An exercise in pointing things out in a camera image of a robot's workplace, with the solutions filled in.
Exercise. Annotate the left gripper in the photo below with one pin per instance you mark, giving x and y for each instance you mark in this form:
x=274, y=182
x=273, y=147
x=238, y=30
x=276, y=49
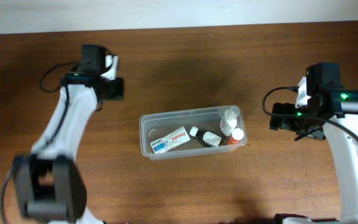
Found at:
x=115, y=88

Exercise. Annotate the clear plastic container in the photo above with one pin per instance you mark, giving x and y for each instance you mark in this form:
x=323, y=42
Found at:
x=155, y=126

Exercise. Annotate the orange white tube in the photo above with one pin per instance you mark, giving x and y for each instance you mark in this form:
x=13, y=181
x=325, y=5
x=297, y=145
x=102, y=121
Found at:
x=236, y=136

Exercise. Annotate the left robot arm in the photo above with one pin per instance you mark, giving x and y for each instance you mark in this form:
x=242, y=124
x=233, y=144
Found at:
x=48, y=184

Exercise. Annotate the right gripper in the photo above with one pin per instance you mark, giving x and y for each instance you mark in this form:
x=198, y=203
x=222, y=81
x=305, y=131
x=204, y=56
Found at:
x=279, y=116

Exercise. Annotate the white spray bottle clear cap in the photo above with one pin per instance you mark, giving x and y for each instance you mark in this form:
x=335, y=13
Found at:
x=229, y=120

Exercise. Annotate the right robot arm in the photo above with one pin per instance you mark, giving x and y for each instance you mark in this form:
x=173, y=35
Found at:
x=325, y=110

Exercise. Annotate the white Panadol box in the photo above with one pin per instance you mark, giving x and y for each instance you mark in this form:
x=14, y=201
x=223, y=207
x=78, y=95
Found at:
x=170, y=141

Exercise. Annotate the dark brown syrup bottle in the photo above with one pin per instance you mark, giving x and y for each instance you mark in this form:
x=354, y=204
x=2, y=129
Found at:
x=205, y=137

